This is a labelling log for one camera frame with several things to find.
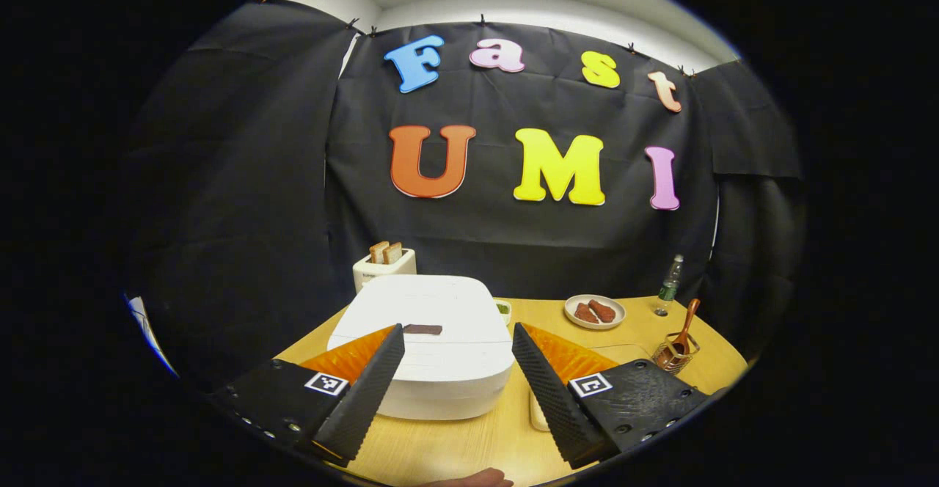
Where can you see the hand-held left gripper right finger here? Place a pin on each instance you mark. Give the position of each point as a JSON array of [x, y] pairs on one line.
[[554, 406]]

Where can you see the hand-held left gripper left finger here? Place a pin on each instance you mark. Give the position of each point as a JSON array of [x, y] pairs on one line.
[[363, 399]]

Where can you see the clear box of rice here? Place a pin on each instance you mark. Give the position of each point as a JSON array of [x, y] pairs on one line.
[[539, 414]]

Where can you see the white rice cooker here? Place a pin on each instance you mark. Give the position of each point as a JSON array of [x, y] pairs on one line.
[[440, 370]]

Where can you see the brown meat piece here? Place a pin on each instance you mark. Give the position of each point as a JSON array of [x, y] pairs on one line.
[[585, 314], [603, 310]]

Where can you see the white round plate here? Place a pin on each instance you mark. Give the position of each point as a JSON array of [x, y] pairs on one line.
[[616, 320]]

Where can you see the white compartment dish of beans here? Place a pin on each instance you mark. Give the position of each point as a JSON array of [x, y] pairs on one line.
[[504, 311]]

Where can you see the white toaster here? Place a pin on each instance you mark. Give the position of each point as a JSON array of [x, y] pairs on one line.
[[381, 276]]

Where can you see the toast slice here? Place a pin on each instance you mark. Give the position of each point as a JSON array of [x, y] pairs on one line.
[[378, 252], [394, 253]]

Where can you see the green label plastic bottle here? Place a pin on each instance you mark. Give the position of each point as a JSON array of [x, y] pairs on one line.
[[669, 289]]

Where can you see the white side table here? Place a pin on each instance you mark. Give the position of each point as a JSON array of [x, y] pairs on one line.
[[150, 337]]

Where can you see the black backdrop cloth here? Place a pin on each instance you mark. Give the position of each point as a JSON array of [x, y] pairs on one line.
[[242, 179]]

